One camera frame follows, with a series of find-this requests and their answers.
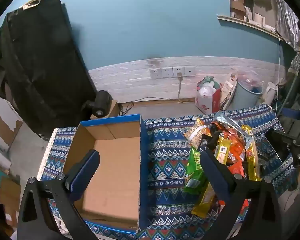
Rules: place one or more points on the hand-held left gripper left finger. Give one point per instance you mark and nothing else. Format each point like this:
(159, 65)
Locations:
(88, 166)

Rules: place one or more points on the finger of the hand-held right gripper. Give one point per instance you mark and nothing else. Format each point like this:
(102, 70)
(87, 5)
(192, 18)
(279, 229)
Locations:
(277, 141)

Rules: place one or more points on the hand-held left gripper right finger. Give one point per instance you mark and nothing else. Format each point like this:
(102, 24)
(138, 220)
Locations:
(211, 166)

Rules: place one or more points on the blue-rimmed cardboard box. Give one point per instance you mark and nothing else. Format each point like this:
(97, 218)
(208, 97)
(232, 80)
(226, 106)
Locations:
(117, 165)

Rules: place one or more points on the long gold snack packet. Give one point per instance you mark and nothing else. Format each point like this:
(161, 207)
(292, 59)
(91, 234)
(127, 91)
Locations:
(251, 155)

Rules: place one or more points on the yellow noodle snack packet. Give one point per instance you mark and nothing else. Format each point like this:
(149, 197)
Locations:
(207, 201)

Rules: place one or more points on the beige noodle snack packet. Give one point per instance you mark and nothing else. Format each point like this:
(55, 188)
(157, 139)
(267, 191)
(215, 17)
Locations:
(197, 133)

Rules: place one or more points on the blue patterned tablecloth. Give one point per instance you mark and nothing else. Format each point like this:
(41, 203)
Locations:
(165, 160)

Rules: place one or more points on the white kettle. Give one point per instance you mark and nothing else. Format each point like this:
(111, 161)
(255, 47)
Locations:
(270, 93)

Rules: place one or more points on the blue bucket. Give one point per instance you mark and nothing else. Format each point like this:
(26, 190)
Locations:
(246, 96)

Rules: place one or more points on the red and white carton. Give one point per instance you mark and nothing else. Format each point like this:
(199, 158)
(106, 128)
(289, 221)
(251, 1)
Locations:
(207, 102)

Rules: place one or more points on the black round device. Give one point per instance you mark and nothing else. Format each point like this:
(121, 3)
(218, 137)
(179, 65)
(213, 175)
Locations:
(101, 102)

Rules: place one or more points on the paper bags beside bucket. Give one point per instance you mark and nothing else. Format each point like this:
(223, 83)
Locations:
(227, 90)

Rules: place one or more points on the large dark cloth cover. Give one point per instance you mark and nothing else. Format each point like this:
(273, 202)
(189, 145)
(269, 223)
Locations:
(40, 67)

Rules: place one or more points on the silver foil curtain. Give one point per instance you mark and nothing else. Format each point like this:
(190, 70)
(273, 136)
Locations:
(286, 17)

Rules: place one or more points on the wall shelf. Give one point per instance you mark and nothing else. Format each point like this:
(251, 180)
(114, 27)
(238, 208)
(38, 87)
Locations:
(245, 24)

